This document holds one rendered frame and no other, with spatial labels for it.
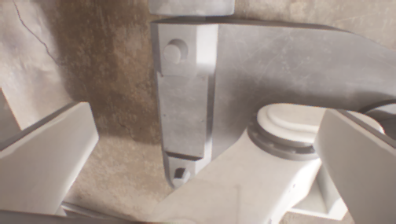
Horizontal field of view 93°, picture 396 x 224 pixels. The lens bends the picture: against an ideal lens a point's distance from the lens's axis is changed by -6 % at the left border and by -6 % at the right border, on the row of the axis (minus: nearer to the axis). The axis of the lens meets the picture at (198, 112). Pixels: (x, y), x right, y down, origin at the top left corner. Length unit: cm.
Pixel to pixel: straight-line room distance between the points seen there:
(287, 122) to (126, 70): 58
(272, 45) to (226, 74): 11
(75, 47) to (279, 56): 70
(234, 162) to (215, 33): 26
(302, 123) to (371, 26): 40
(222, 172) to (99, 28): 64
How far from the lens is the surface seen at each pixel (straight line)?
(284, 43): 45
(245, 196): 28
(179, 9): 43
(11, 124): 48
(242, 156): 33
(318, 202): 49
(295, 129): 35
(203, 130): 52
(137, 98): 79
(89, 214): 157
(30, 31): 102
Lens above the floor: 61
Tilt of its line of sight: 58 degrees down
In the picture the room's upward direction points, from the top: 154 degrees counter-clockwise
